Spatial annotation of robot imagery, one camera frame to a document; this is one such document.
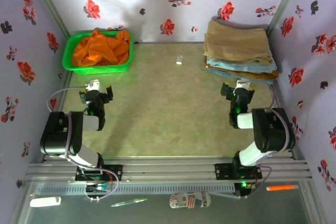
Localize beige trousers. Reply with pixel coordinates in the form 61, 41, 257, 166
203, 20, 274, 65

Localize stack of folded cloths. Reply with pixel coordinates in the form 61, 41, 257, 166
204, 60, 280, 81

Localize orange trousers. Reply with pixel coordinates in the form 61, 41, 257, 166
71, 29, 131, 67

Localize green plastic basket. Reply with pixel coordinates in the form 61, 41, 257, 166
62, 30, 135, 76

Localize orange marker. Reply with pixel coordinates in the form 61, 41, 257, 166
265, 184, 300, 192

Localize green pen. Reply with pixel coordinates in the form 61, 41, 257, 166
110, 197, 149, 207

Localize white rectangular block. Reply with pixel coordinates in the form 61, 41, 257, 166
29, 196, 62, 208

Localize flag print pencil case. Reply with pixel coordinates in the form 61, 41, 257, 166
169, 191, 212, 209

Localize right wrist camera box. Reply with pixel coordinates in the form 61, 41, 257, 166
234, 78, 250, 90

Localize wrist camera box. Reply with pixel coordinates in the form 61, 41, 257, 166
234, 78, 250, 90
85, 79, 102, 91

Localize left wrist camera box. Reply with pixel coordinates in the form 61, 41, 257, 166
85, 79, 102, 91

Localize right arm lavender cable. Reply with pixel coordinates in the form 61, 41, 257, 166
214, 78, 292, 200

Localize arm lavender cable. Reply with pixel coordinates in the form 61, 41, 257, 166
214, 78, 292, 200
46, 84, 120, 202

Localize left arm lavender cable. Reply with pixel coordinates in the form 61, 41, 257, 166
46, 84, 120, 202

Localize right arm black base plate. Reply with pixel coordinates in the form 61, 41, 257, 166
214, 163, 263, 180

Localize aluminium corner post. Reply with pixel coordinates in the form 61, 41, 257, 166
25, 0, 72, 40
267, 0, 308, 34

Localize aluminium rail frame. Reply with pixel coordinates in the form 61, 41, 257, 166
25, 70, 313, 184

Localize grey slotted cable duct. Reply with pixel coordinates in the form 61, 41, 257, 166
34, 183, 236, 196

